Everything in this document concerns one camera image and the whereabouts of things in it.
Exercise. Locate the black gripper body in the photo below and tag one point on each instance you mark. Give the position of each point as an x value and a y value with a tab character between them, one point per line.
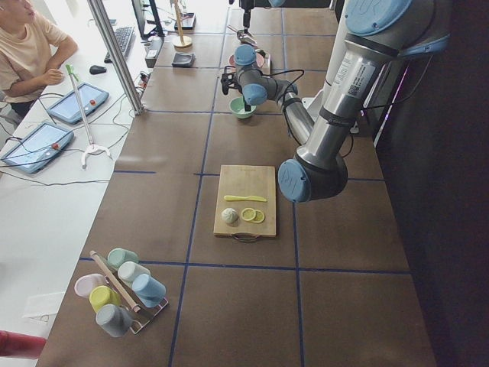
246	16

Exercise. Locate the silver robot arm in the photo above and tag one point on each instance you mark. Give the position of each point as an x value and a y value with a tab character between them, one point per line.
370	35

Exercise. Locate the green ceramic bowl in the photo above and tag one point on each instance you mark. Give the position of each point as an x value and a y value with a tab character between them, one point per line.
237	107

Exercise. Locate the steel ice scoop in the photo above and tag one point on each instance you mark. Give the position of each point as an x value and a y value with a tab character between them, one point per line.
243	37

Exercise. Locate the pink bowl of ice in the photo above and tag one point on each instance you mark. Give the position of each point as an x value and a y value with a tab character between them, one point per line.
259	60

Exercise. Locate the wooden mug tree stand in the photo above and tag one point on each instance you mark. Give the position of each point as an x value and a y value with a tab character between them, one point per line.
181	41

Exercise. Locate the wooden cutting board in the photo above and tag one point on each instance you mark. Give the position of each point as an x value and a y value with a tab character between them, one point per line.
246	205

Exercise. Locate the folded grey cloth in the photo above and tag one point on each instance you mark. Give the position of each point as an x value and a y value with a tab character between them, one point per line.
183	60

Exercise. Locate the yellow plastic knife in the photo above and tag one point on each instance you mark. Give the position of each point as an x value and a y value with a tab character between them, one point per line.
253	198

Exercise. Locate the black flat box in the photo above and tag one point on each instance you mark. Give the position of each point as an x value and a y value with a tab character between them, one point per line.
152	49

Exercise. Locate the lemon slice upper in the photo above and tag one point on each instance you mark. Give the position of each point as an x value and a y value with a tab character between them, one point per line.
248	214

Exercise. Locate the lemon slice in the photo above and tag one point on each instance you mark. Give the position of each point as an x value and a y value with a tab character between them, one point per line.
248	214
259	216

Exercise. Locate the white bun toy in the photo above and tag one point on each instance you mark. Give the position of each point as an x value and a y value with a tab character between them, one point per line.
229	215

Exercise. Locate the lemon slice lower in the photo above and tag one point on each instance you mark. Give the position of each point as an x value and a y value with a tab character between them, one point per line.
259	216

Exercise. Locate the black keyboard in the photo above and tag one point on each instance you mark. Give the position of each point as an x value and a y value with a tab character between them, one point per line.
125	39

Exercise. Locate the black computer mouse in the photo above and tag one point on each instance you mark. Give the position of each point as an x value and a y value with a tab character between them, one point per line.
96	70

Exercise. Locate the reacher grabber tool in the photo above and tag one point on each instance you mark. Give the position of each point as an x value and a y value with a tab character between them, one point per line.
92	148

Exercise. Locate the far teach pendant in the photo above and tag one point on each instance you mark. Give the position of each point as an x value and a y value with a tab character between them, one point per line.
67	109

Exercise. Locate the teach pendant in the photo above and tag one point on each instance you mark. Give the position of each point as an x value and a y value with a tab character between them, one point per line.
67	109
35	151

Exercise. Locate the green cup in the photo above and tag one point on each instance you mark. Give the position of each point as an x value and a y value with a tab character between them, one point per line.
118	256

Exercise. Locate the white cup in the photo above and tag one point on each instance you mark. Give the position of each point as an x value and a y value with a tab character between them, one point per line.
129	270

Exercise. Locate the near teach pendant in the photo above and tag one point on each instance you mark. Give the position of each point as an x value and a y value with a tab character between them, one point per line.
35	151

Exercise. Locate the blue cup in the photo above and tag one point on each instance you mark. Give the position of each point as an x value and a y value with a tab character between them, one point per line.
149	290

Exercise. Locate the seated person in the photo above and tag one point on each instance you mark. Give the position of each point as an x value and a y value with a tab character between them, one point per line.
33	50

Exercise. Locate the white cup rack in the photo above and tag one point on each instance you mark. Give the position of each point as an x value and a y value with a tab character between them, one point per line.
146	316

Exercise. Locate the yellow cup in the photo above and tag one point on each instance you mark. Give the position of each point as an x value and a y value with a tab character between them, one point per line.
103	295

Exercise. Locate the pink cup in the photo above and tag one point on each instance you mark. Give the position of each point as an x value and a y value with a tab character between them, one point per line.
87	283

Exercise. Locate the grey cup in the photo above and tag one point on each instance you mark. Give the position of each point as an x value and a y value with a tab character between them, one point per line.
115	320

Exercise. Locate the red fire extinguisher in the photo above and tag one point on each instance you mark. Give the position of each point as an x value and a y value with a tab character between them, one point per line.
18	345

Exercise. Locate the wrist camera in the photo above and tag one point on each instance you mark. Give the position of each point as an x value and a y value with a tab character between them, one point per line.
227	82

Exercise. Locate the white pedestal column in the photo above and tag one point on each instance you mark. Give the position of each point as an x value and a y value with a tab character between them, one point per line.
313	105

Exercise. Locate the aluminium frame post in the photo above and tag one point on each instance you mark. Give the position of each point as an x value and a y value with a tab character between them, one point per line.
118	60

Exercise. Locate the wooden rack handle bar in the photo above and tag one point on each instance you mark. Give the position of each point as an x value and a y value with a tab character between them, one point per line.
109	273

